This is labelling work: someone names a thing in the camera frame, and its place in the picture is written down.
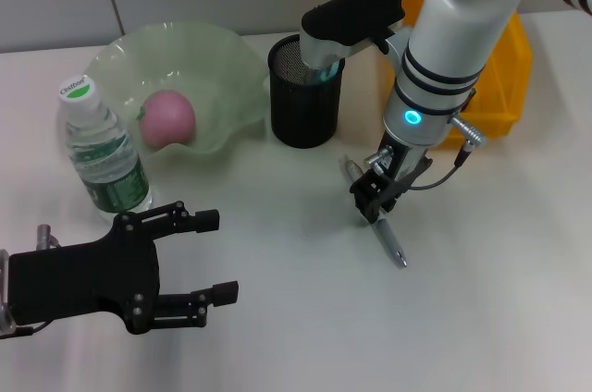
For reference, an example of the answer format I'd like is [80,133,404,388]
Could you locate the grey right gripper cable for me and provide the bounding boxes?
[364,114,490,190]

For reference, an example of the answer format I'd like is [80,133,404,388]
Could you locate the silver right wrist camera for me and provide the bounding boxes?
[299,0,413,72]

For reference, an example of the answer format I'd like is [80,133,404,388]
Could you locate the silver ballpoint pen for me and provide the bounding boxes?
[340,156,409,270]

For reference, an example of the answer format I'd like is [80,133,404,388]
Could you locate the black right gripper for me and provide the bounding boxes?
[349,141,435,226]

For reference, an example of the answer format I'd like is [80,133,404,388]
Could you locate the black mesh pen holder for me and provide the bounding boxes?
[267,33,346,150]

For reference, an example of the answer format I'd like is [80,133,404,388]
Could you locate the dark left gripper cable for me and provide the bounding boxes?
[13,223,62,337]

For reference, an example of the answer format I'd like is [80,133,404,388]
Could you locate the green label water bottle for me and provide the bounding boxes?
[57,75,154,222]

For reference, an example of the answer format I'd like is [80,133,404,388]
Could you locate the blue scissors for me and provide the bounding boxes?
[314,61,344,84]

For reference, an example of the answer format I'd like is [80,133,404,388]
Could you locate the pale green glass fruit plate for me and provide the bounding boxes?
[85,20,270,161]

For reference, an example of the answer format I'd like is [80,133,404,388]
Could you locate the pink peach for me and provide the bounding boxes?
[138,90,197,149]

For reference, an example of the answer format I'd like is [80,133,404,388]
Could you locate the yellow plastic storage bin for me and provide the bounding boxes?
[381,0,533,151]

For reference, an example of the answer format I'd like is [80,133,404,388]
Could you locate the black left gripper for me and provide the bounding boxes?
[6,200,241,337]

